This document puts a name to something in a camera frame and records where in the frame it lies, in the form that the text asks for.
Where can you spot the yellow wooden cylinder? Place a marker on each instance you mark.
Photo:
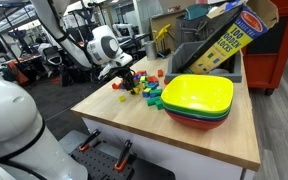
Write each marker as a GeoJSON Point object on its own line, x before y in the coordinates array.
{"type": "Point", "coordinates": [136, 90]}

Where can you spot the red metal cabinet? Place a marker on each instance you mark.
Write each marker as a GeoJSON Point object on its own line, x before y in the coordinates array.
{"type": "Point", "coordinates": [284, 60]}

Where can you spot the blue wooden block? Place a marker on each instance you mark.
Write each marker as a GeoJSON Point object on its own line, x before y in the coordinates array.
{"type": "Point", "coordinates": [146, 95]}
{"type": "Point", "coordinates": [121, 86]}

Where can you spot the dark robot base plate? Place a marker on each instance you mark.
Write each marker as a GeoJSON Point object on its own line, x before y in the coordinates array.
{"type": "Point", "coordinates": [150, 171]}

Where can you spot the orange black bar clamp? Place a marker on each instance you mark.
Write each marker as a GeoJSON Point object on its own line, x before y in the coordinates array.
{"type": "Point", "coordinates": [123, 156]}
{"type": "Point", "coordinates": [89, 140]}

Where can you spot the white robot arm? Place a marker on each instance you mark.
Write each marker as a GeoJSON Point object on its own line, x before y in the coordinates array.
{"type": "Point", "coordinates": [10, 116]}

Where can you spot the gray plastic bin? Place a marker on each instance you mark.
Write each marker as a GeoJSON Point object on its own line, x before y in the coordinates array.
{"type": "Point", "coordinates": [174, 66]}

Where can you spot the yellow square wooden block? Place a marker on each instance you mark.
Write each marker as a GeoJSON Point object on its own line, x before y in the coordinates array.
{"type": "Point", "coordinates": [142, 79]}

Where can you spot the wooden blocks cardboard box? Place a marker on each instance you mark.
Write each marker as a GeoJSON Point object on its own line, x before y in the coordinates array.
{"type": "Point", "coordinates": [224, 46]}

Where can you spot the green plastic bowl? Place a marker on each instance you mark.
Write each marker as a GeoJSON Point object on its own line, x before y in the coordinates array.
{"type": "Point", "coordinates": [200, 115]}

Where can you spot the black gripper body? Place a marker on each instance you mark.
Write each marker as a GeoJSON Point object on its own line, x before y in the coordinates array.
{"type": "Point", "coordinates": [121, 72]}

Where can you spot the purple blue wooden cube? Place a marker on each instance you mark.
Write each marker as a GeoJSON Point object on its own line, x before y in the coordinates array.
{"type": "Point", "coordinates": [153, 96]}

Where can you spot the brown cardboard panel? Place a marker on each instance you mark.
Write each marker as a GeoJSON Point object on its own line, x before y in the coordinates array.
{"type": "Point", "coordinates": [157, 20]}

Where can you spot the black white office chair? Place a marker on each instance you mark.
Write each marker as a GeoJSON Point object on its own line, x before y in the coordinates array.
{"type": "Point", "coordinates": [52, 53]}

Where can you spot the teal bag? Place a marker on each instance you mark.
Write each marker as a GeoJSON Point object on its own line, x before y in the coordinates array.
{"type": "Point", "coordinates": [197, 11]}

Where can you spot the red long wooden block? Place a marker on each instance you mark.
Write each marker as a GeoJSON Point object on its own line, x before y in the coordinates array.
{"type": "Point", "coordinates": [160, 73]}

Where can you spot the red wooden arch block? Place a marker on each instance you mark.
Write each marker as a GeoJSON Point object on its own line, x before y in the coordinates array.
{"type": "Point", "coordinates": [115, 86]}

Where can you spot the blue plastic bowl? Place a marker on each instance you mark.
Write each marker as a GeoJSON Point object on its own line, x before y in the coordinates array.
{"type": "Point", "coordinates": [202, 118]}

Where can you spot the silver metal cup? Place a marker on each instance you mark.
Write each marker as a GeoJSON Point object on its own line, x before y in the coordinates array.
{"type": "Point", "coordinates": [151, 50]}

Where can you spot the green wooden cube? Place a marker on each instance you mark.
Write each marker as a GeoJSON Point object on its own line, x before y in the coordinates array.
{"type": "Point", "coordinates": [159, 106]}

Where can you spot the yellow hand tool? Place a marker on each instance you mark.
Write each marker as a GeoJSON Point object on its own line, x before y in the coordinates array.
{"type": "Point", "coordinates": [162, 32]}

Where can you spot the yellow rectangular wooden block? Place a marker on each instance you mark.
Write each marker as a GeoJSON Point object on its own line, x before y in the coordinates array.
{"type": "Point", "coordinates": [147, 90]}

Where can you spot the yellow wooden cube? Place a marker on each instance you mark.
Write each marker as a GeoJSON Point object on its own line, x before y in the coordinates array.
{"type": "Point", "coordinates": [122, 98]}

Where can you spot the black perforated pegboard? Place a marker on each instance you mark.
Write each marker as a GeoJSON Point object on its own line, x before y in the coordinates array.
{"type": "Point", "coordinates": [100, 163]}

